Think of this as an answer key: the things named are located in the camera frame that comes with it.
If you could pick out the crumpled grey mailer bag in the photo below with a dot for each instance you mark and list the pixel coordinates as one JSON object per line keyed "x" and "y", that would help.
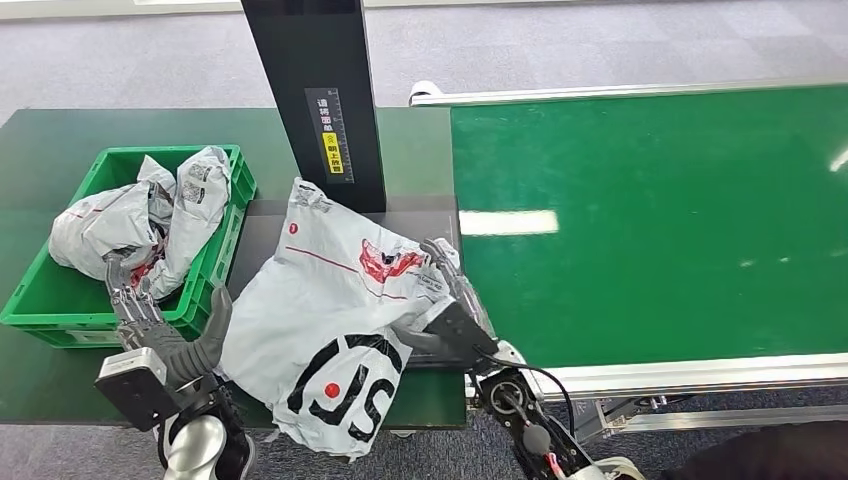
{"x": 99, "y": 228}

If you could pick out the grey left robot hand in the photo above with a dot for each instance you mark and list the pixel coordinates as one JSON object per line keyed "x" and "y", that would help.
{"x": 169, "y": 351}

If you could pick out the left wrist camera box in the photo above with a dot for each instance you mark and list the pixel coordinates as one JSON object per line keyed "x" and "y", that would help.
{"x": 132, "y": 391}

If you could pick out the black inbound scanner machine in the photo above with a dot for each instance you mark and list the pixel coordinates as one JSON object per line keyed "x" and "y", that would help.
{"x": 318, "y": 60}

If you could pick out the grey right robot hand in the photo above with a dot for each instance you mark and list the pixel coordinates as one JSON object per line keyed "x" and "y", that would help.
{"x": 457, "y": 278}

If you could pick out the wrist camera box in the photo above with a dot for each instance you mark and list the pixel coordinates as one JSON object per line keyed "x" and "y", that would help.
{"x": 460, "y": 334}
{"x": 132, "y": 391}

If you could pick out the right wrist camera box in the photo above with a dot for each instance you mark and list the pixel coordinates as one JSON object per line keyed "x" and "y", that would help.
{"x": 460, "y": 334}

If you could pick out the white mailer bag black letters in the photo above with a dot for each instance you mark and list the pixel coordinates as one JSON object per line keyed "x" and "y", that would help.
{"x": 318, "y": 311}

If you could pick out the green conveyor belt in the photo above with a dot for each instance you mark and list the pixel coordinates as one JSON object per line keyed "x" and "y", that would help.
{"x": 662, "y": 232}

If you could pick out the aluminium conveyor frame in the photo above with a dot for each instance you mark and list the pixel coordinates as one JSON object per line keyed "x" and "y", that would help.
{"x": 696, "y": 378}

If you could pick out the green plastic crate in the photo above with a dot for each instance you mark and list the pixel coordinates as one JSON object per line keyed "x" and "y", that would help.
{"x": 53, "y": 314}

